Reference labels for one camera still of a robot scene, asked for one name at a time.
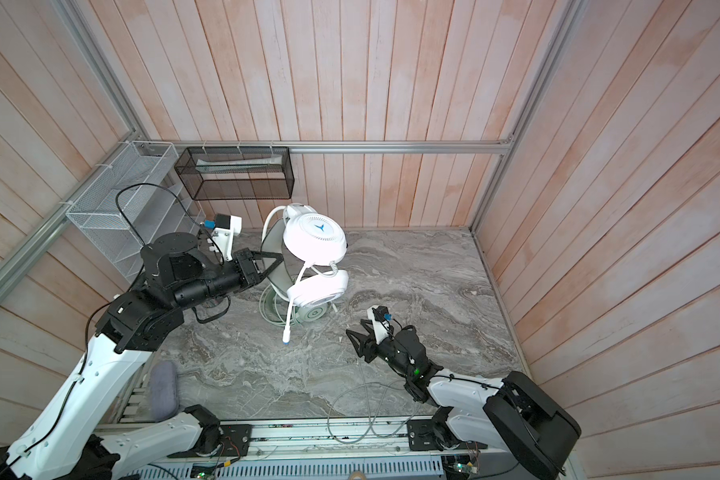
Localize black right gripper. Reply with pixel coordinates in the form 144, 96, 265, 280
350, 318, 415, 379

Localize white headphones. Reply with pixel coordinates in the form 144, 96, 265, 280
261, 203, 349, 344

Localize mint green headphones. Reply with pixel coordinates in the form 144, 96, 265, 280
258, 285, 337, 327

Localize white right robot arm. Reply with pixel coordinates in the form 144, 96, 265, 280
346, 316, 582, 479

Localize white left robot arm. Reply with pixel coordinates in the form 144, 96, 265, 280
0, 233, 283, 479

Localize lavender glasses case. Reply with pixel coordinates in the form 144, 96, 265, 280
148, 360, 180, 422

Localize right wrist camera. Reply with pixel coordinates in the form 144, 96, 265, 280
367, 305, 393, 344

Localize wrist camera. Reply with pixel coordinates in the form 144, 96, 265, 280
367, 305, 393, 344
201, 214, 242, 261

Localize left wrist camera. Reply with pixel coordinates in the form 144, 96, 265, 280
201, 214, 242, 261

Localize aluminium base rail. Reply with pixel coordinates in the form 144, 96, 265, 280
71, 412, 583, 480

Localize black wire mesh basket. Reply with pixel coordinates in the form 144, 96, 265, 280
174, 146, 295, 201

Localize white wire mesh shelf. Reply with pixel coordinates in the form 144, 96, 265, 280
67, 142, 205, 282

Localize aluminium left wall rail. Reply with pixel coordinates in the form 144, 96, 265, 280
0, 132, 143, 304

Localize aluminium wall rail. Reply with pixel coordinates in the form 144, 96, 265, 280
135, 140, 512, 154
0, 132, 143, 304

